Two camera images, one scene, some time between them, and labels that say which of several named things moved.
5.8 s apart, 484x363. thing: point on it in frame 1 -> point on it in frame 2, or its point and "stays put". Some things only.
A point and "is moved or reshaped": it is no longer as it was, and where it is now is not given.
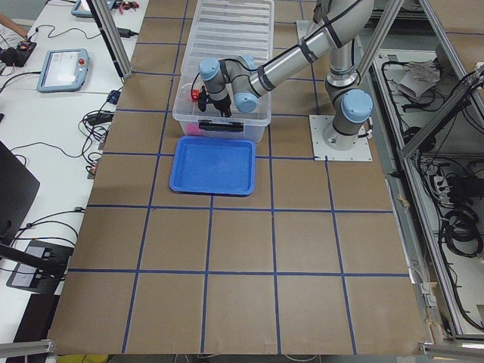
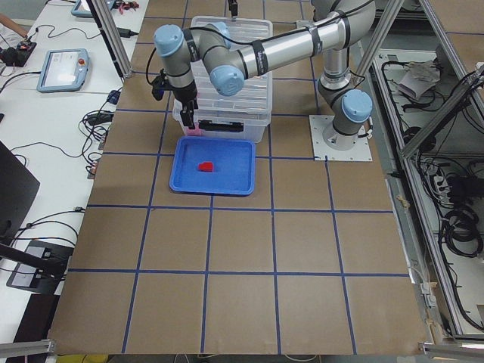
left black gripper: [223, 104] -> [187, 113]
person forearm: [10, 23] stays put
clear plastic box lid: [228, 29] is moved or reshaped
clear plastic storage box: [241, 126] stays put
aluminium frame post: [106, 16] stays put
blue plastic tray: [222, 165] stays put
